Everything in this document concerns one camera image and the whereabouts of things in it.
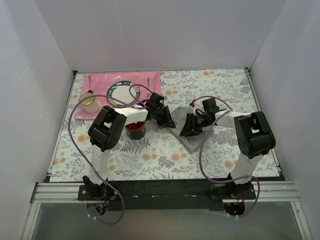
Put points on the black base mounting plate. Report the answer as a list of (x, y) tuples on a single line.
[(164, 194)]

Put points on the dark jar red lid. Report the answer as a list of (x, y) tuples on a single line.
[(136, 131)]

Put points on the silver fork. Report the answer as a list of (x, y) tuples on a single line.
[(149, 92)]

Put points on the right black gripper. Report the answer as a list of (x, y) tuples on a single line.
[(192, 123)]

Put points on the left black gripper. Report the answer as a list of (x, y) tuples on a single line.
[(162, 115)]

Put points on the pink placemat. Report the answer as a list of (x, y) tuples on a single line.
[(100, 83)]

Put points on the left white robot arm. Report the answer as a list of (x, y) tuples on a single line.
[(106, 130)]

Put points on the silver spoon on placemat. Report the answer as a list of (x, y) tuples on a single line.
[(89, 83)]

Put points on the grey cloth napkin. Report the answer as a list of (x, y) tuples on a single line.
[(192, 143)]

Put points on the cream enamel mug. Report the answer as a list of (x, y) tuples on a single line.
[(89, 102)]

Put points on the aluminium frame rail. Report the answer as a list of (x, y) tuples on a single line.
[(270, 191)]

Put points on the white plate patterned rim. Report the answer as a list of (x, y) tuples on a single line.
[(121, 93)]

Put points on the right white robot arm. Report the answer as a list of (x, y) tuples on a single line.
[(254, 137)]

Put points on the floral tablecloth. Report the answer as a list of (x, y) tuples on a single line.
[(160, 155)]

